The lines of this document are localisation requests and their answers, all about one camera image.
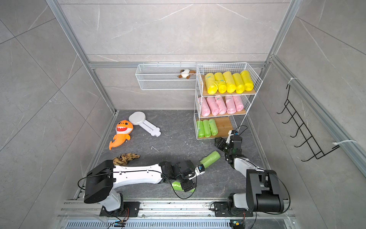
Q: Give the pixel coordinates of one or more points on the brown white plush puppy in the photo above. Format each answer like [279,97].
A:
[186,73]

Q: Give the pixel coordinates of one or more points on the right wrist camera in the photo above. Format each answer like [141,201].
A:
[230,134]

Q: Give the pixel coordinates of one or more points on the tiger striped small toy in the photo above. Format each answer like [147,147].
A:
[124,159]

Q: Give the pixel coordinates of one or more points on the white folding stand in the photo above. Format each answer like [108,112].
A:
[139,119]

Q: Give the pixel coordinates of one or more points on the green roll bottom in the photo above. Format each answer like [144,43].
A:
[178,186]

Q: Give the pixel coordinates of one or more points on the black wall hook rack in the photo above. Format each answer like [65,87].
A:
[303,130]

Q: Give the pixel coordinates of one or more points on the orange shark plush toy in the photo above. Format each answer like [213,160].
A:
[123,130]

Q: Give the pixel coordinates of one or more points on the green roll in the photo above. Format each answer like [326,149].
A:
[210,159]
[206,126]
[213,127]
[178,186]
[200,129]

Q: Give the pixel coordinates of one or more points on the pink roll top angled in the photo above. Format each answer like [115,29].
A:
[213,105]

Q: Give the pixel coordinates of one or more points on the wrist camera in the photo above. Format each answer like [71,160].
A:
[200,169]
[230,134]

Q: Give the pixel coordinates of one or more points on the white wall wire basket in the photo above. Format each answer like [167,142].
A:
[164,76]

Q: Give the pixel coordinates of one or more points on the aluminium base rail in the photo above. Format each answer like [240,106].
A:
[167,214]

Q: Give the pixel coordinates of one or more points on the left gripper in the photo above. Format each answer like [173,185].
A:
[190,185]

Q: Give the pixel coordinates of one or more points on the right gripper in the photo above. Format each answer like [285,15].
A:
[221,142]

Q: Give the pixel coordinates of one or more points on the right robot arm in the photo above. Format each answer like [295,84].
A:
[265,191]

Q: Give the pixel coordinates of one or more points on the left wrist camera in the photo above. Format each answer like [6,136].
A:
[200,169]

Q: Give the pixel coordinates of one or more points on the yellow roll horizontal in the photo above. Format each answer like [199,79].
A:
[240,86]

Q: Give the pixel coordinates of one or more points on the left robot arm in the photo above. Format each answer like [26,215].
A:
[104,179]

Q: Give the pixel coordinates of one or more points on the white three-tier wire shelf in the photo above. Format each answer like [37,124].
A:
[225,122]

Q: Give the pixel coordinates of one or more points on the yellow roll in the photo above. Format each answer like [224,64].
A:
[211,84]
[248,83]
[230,83]
[221,84]

